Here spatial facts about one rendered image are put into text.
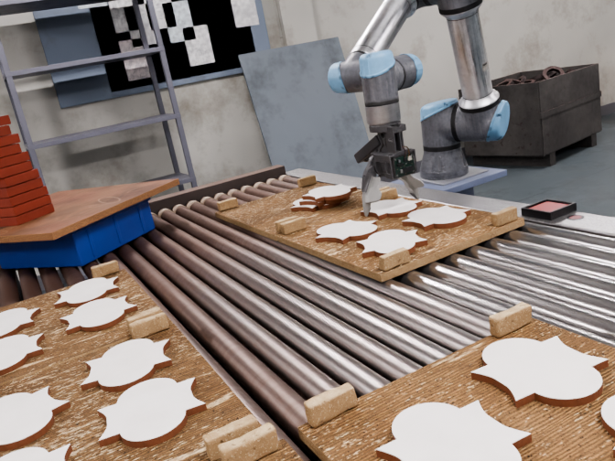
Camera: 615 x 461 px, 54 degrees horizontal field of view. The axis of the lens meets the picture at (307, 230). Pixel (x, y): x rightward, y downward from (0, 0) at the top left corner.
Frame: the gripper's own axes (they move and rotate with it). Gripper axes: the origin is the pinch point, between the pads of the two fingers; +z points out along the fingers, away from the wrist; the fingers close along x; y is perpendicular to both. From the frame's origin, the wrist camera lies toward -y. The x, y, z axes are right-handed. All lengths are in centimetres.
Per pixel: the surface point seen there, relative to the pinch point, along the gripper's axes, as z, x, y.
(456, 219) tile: -1.1, 0.0, 22.2
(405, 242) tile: -1.1, -14.7, 24.6
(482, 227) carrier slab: -0.1, 1.3, 28.1
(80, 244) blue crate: -2, -64, -43
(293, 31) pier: -51, 177, -363
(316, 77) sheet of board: -11, 186, -351
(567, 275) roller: 1, -6, 53
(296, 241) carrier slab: 0.7, -24.8, -1.7
